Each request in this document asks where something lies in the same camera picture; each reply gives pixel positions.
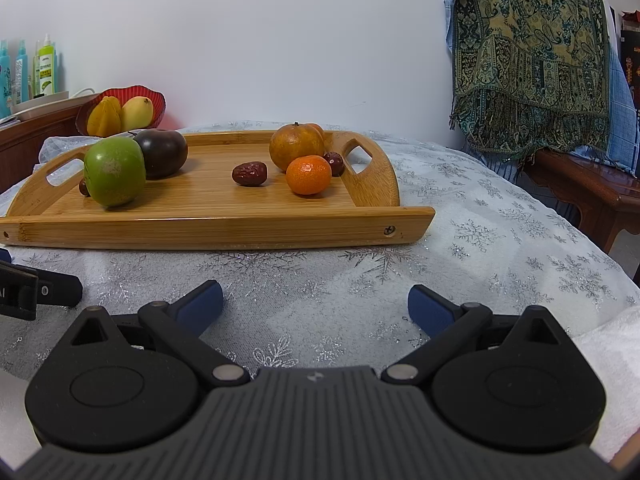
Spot dark purple plum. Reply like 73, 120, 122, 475
131, 129, 189, 180

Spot wooden tray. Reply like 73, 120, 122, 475
0, 130, 436, 252

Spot yellow mango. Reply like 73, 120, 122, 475
120, 96, 154, 132

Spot blue spray bottle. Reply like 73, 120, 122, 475
14, 40, 30, 106
0, 40, 12, 120

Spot blue checked cloth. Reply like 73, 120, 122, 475
570, 5, 640, 178

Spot large greenish orange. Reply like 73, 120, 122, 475
269, 122, 326, 173

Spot green paisley shawl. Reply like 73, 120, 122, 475
447, 0, 613, 166

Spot large red date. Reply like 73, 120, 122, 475
231, 161, 268, 188

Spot person's right leg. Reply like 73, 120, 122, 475
610, 437, 640, 473

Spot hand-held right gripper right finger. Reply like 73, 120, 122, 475
381, 284, 576, 386

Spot dark printed box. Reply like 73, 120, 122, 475
619, 10, 640, 111

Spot dark wooden side table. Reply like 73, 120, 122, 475
520, 147, 640, 281

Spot wooden cabinet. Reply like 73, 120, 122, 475
0, 102, 83, 193

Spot green apple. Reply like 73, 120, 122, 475
83, 137, 147, 208

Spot sheer snowflake cloth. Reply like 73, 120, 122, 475
0, 120, 640, 386

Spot yellow starfruit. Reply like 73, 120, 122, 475
86, 96, 123, 137

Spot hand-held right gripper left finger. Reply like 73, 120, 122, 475
65, 280, 251, 387

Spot small mandarin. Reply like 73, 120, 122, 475
285, 155, 333, 197

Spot red ribbed bowl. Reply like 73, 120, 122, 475
75, 85, 167, 137

